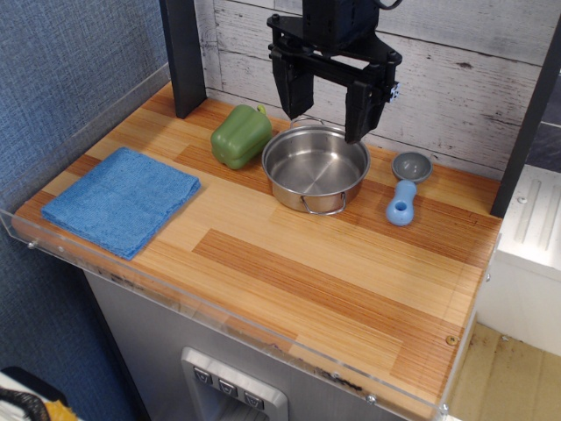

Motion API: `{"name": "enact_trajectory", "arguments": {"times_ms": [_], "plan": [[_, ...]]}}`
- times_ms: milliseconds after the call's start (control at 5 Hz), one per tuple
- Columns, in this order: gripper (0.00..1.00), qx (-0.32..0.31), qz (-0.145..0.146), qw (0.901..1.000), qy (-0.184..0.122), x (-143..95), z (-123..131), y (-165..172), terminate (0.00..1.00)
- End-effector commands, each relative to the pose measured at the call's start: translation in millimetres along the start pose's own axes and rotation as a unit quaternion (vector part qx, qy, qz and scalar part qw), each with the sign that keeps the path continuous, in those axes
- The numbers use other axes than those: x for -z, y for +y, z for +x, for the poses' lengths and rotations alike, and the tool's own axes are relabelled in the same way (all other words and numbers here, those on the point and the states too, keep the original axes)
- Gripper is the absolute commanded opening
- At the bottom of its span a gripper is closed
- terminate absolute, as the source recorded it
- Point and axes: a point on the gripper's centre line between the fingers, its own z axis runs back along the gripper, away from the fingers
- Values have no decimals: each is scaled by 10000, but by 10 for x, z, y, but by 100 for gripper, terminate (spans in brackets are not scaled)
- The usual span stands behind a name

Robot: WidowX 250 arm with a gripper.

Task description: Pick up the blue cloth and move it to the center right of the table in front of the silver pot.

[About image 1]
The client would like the white toy sink unit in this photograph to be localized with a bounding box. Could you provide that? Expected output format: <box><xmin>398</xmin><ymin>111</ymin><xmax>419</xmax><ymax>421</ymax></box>
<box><xmin>475</xmin><ymin>165</ymin><xmax>560</xmax><ymax>355</ymax></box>

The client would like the black and yellow object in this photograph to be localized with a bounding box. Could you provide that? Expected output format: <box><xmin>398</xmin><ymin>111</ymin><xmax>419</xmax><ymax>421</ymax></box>
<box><xmin>1</xmin><ymin>367</ymin><xmax>80</xmax><ymax>420</ymax></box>

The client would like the blue and grey toy scoop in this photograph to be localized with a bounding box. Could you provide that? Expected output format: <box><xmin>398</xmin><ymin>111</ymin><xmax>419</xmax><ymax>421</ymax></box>
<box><xmin>386</xmin><ymin>152</ymin><xmax>433</xmax><ymax>226</ymax></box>

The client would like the blue cloth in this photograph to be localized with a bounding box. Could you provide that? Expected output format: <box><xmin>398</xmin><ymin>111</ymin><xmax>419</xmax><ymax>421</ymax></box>
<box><xmin>41</xmin><ymin>147</ymin><xmax>201</xmax><ymax>260</ymax></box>

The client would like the green toy bell pepper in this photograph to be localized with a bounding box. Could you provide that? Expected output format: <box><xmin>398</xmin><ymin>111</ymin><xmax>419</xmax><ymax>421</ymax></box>
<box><xmin>210</xmin><ymin>104</ymin><xmax>273</xmax><ymax>170</ymax></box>

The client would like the black right vertical post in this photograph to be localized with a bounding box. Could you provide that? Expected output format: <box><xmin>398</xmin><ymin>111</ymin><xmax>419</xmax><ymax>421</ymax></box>
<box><xmin>490</xmin><ymin>21</ymin><xmax>560</xmax><ymax>218</ymax></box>

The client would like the grey toy fridge cabinet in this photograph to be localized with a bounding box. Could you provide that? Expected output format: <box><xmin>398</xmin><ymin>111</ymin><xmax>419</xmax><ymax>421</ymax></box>
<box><xmin>86</xmin><ymin>274</ymin><xmax>397</xmax><ymax>420</ymax></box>

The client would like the black vertical post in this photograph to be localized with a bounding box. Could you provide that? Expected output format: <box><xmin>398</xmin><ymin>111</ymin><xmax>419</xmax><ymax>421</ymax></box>
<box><xmin>490</xmin><ymin>21</ymin><xmax>560</xmax><ymax>218</ymax></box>
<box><xmin>160</xmin><ymin>0</ymin><xmax>207</xmax><ymax>118</ymax></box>

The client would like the black left vertical post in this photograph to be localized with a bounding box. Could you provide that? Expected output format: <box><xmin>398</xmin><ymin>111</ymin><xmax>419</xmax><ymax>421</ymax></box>
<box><xmin>160</xmin><ymin>0</ymin><xmax>207</xmax><ymax>118</ymax></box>

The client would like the stainless steel pot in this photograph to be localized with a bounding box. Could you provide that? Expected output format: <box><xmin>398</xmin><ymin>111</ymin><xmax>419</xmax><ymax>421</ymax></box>
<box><xmin>261</xmin><ymin>123</ymin><xmax>371</xmax><ymax>216</ymax></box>

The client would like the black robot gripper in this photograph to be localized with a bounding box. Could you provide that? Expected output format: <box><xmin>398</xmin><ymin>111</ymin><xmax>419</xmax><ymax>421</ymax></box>
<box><xmin>266</xmin><ymin>1</ymin><xmax>402</xmax><ymax>144</ymax></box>

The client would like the clear acrylic table guard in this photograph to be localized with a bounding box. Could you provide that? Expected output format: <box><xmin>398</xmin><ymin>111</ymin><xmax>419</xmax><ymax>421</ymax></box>
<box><xmin>10</xmin><ymin>87</ymin><xmax>500</xmax><ymax>420</ymax></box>

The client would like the silver dispenser button panel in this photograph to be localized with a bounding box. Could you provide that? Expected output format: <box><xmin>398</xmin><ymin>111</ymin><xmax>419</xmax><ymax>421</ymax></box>
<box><xmin>181</xmin><ymin>346</ymin><xmax>289</xmax><ymax>420</ymax></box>

